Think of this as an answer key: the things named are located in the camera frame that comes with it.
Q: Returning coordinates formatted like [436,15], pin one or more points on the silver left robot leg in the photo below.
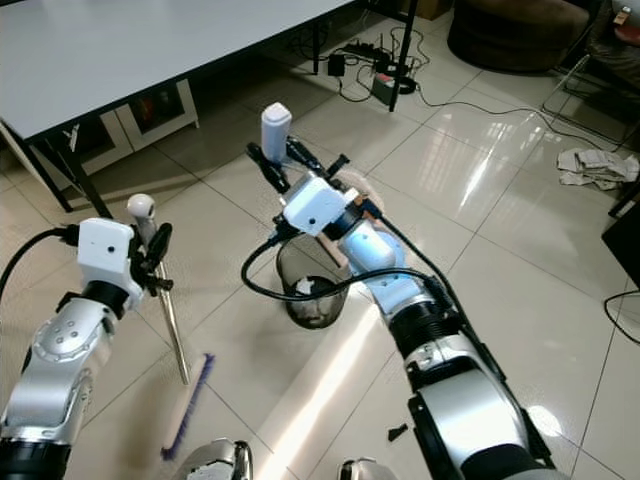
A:
[215,460]

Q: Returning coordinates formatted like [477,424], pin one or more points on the silver right robot leg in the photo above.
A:
[370,470]

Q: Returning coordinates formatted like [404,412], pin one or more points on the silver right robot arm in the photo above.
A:
[470,400]

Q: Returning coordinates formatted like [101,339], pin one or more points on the black power strip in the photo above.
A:
[363,49]

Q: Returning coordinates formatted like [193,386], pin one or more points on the small black scrap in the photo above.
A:
[397,432]

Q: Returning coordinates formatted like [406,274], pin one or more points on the grey table with black legs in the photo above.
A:
[140,50]

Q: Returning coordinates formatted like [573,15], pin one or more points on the white cabinet with dark doors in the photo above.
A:
[160,105]

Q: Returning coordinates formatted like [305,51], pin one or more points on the brown beanbag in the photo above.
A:
[520,35]

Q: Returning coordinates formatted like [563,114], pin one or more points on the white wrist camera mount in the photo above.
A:
[107,255]
[317,205]

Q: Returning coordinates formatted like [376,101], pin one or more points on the black power box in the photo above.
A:
[385,85]

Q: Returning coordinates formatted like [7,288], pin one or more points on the silver robot leg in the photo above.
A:
[370,470]
[215,460]

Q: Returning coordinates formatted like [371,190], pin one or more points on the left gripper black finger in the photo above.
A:
[161,246]

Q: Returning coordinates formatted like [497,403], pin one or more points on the black plug adapter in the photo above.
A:
[336,65]

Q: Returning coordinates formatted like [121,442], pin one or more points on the broom with metal stick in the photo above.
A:
[178,345]

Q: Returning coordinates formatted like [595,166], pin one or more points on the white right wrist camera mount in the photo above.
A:
[317,205]

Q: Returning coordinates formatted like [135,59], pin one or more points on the black mesh waste bin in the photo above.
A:
[310,312]

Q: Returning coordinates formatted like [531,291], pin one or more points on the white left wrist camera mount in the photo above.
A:
[107,255]

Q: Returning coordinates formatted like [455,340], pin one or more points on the crumpled grey white cloth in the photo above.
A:
[600,168]

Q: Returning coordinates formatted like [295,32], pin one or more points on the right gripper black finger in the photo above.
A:
[305,153]
[268,168]

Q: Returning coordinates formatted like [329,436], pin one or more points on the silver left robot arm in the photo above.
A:
[50,380]

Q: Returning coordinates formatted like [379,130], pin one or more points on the black box furniture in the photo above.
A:
[625,240]

